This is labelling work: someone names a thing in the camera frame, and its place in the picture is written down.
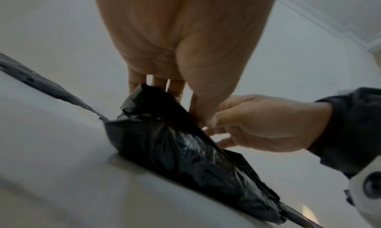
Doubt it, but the person's right hand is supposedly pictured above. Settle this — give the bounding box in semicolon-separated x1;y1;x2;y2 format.
202;94;333;154

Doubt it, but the person's left hand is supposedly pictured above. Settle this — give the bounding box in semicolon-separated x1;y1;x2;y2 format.
90;0;281;129

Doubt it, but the crinkled black plastic bag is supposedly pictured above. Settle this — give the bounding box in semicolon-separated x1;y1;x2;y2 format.
102;83;289;225

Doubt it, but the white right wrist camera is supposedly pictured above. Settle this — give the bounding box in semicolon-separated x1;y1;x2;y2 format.
344;155;381;228

